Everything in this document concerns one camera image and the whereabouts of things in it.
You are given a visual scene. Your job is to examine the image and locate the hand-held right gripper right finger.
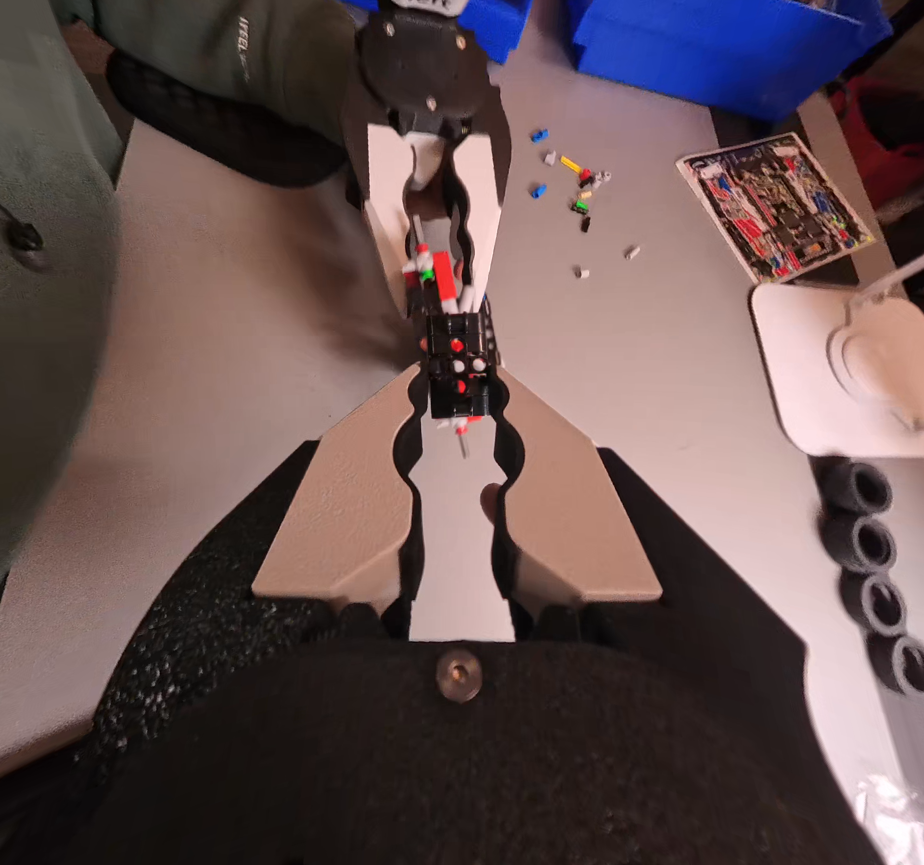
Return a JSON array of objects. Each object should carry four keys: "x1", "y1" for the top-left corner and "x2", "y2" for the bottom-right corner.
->
[{"x1": 491, "y1": 367, "x2": 664, "y2": 609}]

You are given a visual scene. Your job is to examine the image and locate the lego car model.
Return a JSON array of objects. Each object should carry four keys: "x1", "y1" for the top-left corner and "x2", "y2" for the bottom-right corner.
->
[{"x1": 400, "y1": 215, "x2": 506, "y2": 462}]

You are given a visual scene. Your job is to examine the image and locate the large blue bin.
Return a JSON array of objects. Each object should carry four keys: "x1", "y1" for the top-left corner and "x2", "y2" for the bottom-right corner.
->
[{"x1": 563, "y1": 0, "x2": 894, "y2": 122}]

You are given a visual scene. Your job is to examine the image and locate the cluster of small lego pieces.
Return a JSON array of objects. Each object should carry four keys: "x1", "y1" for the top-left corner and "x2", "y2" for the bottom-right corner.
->
[{"x1": 529, "y1": 127, "x2": 615, "y2": 234}]

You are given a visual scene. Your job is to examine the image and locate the small blue bin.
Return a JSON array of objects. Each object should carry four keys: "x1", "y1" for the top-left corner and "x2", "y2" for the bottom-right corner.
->
[{"x1": 302, "y1": 0, "x2": 554, "y2": 65}]

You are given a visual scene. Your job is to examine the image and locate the clear plastic bag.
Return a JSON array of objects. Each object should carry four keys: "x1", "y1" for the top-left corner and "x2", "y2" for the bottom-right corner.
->
[{"x1": 852, "y1": 775, "x2": 924, "y2": 865}]

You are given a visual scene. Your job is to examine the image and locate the black drawstring cord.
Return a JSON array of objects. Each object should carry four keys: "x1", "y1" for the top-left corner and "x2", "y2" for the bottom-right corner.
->
[{"x1": 0, "y1": 204, "x2": 46, "y2": 256}]

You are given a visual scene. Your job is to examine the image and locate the red and black bag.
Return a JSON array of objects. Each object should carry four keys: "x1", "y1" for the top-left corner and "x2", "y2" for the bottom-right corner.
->
[{"x1": 829, "y1": 74, "x2": 924, "y2": 210}]

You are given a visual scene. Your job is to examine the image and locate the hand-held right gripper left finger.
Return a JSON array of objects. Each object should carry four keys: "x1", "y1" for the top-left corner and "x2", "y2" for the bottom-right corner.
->
[{"x1": 251, "y1": 363, "x2": 427, "y2": 619}]

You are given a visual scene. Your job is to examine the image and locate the lego sticker sheet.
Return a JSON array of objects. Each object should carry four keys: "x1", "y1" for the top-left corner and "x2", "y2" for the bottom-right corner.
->
[{"x1": 676, "y1": 130, "x2": 878, "y2": 285}]

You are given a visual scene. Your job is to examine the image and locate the person's left forearm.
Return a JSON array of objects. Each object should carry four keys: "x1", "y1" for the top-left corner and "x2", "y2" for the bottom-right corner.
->
[{"x1": 29, "y1": 0, "x2": 362, "y2": 151}]

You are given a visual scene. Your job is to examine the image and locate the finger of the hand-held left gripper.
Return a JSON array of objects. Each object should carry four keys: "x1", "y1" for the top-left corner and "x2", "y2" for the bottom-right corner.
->
[
  {"x1": 442, "y1": 132, "x2": 504, "y2": 310},
  {"x1": 364, "y1": 125, "x2": 427, "y2": 319}
]

